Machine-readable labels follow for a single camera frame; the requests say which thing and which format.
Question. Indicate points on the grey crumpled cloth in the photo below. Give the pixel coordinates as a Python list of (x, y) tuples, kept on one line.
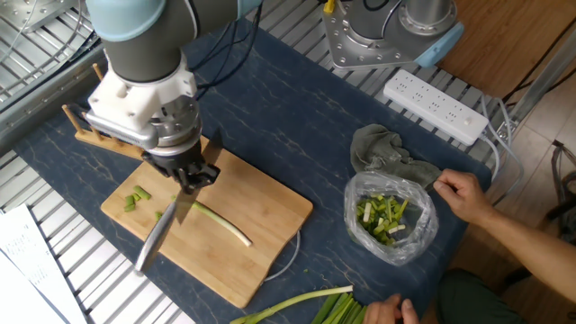
[(382, 148)]

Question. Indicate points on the white printed paper sheet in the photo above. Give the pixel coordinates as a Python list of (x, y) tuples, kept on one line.
[(31, 256)]

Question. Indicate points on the green trouser leg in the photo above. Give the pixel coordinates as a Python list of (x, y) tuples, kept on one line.
[(472, 301)]

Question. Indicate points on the silver aluminium frame post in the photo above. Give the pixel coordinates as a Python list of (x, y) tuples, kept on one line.
[(540, 81)]

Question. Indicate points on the black chair frame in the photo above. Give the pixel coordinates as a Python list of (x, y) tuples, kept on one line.
[(570, 211)]

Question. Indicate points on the brown wooden desk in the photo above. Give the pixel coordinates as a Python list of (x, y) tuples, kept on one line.
[(504, 40)]

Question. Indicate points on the white power strip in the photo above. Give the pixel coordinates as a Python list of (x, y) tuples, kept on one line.
[(432, 105)]

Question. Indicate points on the grey metal rail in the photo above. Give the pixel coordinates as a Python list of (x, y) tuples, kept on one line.
[(40, 108)]

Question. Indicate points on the person's left hand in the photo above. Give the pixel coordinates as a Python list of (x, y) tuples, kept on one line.
[(389, 312)]

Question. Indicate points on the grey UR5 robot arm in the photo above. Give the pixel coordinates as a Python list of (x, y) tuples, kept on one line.
[(148, 45)]

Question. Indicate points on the wooden peg rack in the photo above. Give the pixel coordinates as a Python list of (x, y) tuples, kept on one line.
[(103, 141)]

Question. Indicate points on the scallion stalk with white root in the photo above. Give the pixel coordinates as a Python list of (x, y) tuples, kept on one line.
[(225, 223)]

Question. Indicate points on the person's right forearm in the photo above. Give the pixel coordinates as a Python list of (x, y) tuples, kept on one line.
[(535, 256)]

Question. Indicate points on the chopped scallion heap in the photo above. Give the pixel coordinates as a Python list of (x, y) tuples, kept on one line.
[(380, 220)]

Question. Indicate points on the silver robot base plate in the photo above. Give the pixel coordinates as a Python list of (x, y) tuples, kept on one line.
[(355, 54)]

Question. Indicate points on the steel cleaver knife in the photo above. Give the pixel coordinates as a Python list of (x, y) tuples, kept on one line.
[(155, 238)]

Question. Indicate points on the silver perforated metal plate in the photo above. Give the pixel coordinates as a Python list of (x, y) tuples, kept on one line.
[(36, 13)]

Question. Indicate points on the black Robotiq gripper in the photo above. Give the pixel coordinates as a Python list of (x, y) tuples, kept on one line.
[(175, 159)]

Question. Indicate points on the green scallion leaf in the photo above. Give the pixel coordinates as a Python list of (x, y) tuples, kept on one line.
[(344, 312), (359, 316), (326, 310)]

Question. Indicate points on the dark blue marbled mat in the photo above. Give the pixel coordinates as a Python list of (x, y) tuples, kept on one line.
[(292, 112)]

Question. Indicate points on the long whole scallion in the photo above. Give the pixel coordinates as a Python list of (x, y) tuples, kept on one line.
[(306, 297)]

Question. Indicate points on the white plain paper sheet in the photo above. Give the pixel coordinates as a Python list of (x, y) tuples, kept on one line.
[(18, 301)]

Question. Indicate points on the yellow plastic clip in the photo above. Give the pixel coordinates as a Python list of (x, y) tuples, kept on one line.
[(329, 6)]

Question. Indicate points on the clear plastic bag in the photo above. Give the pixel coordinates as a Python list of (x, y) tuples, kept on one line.
[(420, 225)]

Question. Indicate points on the person's right hand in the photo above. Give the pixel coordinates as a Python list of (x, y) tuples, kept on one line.
[(465, 195)]

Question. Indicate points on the bamboo cutting board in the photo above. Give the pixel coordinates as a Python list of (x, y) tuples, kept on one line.
[(225, 261)]

